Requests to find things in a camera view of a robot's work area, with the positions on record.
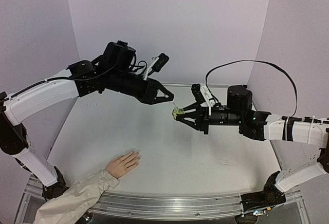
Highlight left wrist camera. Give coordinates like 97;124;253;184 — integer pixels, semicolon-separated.
142;53;170;80

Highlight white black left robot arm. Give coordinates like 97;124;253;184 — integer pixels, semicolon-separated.
1;41;174;202

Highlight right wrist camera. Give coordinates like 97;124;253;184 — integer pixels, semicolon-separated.
191;83;222;116

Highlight beige sleeved forearm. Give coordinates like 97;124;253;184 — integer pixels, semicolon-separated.
34;170;119;223

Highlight aluminium table rear rail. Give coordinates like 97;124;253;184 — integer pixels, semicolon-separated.
159;82;247;89

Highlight yellow nail polish bottle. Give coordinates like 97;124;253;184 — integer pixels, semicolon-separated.
172;106;185;120

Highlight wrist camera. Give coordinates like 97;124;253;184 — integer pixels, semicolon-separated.
191;83;222;116
142;53;170;80

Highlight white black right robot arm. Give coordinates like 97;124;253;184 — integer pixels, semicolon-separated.
172;84;328;215

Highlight black right camera cable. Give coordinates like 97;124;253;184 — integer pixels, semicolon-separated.
205;59;299;118

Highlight aluminium table front rail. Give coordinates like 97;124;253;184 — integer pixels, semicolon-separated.
24;177;301;216

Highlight bare human hand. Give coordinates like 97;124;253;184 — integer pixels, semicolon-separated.
105;151;141;179

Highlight aluminium table rail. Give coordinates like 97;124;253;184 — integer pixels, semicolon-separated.
24;177;301;216
159;82;247;89

